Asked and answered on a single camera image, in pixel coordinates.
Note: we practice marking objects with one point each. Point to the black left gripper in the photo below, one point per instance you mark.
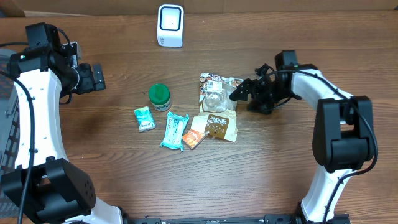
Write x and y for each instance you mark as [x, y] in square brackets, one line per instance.
[91, 84]

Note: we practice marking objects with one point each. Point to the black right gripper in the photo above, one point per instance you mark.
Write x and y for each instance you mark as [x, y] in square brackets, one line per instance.
[254, 85]

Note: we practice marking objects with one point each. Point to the clear snack bag brown label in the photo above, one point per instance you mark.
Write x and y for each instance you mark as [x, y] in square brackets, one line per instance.
[217, 113]

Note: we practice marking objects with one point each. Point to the orange tissue packet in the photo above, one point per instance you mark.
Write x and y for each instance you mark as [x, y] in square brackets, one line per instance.
[193, 138]

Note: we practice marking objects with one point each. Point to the teal tissue packet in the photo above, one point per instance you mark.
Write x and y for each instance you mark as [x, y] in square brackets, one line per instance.
[144, 118]

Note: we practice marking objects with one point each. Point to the green lid jar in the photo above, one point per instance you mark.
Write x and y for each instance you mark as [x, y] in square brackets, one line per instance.
[160, 97]

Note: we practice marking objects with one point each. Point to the light teal wipes pack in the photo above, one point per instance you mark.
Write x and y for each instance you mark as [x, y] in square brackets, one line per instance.
[175, 126]

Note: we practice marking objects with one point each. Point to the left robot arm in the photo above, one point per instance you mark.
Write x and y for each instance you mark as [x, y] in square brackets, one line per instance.
[45, 185]

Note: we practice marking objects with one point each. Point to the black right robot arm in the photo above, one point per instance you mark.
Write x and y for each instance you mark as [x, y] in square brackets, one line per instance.
[343, 144]

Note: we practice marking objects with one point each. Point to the white barcode scanner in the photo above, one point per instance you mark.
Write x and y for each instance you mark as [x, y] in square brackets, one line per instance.
[170, 23]

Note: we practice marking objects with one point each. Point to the dark grey plastic basket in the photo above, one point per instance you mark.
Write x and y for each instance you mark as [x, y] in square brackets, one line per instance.
[9, 131]

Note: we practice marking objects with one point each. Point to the cardboard back panel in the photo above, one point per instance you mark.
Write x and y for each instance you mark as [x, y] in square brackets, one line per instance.
[41, 8]

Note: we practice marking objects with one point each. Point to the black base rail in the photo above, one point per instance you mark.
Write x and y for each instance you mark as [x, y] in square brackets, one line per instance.
[236, 219]

